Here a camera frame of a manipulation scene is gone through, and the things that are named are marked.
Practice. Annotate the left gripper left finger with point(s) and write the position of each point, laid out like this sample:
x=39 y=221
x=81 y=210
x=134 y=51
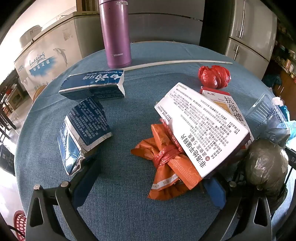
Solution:
x=42 y=221

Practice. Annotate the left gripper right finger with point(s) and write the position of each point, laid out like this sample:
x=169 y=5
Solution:
x=250 y=204

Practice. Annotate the dark plastic bag ball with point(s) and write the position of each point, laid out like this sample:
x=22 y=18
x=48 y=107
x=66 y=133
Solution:
x=266 y=166

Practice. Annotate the orange snack wrapper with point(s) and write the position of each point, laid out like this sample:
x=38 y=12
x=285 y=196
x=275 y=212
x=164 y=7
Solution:
x=175 y=173

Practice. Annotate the torn blue carton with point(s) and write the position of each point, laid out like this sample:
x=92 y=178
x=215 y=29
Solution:
x=83 y=129

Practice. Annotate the clear plastic container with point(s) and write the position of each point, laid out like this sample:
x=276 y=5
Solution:
x=266 y=121

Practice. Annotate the red white medicine box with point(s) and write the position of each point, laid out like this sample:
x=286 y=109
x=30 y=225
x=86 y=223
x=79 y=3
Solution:
x=225 y=101

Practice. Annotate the blue toothpaste box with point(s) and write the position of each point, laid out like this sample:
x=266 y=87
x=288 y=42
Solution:
x=106 y=84

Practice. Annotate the red plastic bag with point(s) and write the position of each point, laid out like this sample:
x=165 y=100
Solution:
x=215 y=77

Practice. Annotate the red mesh trash basket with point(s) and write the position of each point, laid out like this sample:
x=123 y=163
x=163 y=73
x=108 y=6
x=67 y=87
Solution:
x=20 y=221

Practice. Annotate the blue tablecloth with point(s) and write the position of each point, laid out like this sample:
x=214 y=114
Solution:
x=117 y=207

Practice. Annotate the long white stick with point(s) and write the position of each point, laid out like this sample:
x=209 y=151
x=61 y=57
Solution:
x=146 y=65

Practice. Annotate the silver two-door refrigerator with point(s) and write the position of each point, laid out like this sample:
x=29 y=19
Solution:
x=252 y=36

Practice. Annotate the white chest freezer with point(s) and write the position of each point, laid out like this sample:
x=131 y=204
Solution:
x=57 y=48

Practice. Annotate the white rice cooker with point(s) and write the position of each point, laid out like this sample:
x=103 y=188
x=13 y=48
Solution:
x=29 y=35

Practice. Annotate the grey three-door refrigerator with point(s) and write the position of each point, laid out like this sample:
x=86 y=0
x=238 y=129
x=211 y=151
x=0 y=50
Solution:
x=176 y=21

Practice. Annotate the purple thermos bottle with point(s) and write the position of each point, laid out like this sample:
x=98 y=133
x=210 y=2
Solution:
x=115 y=31

